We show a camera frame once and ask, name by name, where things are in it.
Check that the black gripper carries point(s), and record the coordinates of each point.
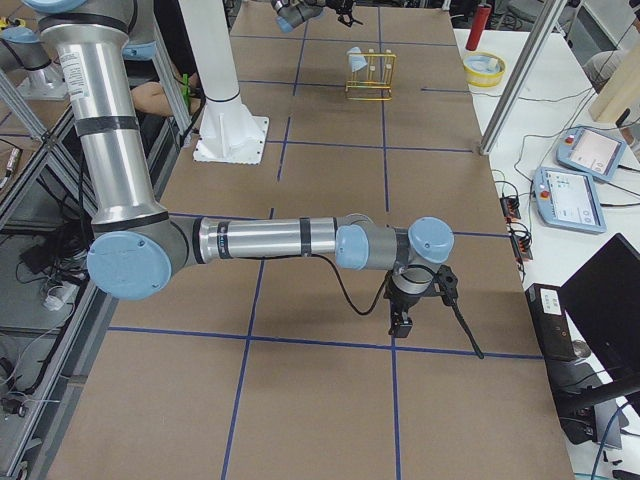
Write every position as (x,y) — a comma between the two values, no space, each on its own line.
(400,303)
(344,7)

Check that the light blue plastic cup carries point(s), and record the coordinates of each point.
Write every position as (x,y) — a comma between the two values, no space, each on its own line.
(356,60)

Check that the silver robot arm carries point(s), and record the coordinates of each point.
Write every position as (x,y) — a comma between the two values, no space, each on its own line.
(138,246)
(295,15)

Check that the black desktop computer box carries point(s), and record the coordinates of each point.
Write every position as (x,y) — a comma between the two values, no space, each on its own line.
(550,322)

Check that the red thermos bottle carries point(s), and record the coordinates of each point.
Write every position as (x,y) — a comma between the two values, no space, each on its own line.
(480,19)

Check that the near teach pendant tablet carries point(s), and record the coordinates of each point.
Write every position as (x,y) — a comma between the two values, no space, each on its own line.
(568,200)

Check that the teach pendant tablet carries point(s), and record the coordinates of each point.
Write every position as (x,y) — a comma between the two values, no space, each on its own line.
(568,200)
(591,151)

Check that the yellow rimmed bowl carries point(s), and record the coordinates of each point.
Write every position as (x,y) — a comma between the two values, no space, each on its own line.
(483,69)

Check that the green plastic clamp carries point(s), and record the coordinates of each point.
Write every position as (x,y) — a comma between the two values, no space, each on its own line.
(190,91)

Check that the far teach pendant tablet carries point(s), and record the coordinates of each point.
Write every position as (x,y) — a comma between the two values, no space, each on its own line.
(591,151)

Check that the person in black shorts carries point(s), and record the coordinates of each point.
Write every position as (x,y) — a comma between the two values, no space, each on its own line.
(150,98)

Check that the gold wire cup holder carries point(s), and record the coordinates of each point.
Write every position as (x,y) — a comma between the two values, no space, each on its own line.
(374,83)

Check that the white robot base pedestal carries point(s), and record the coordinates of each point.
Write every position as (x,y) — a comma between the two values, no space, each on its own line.
(229,133)

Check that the aluminium frame post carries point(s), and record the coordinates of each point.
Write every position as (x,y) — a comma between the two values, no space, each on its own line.
(533,47)

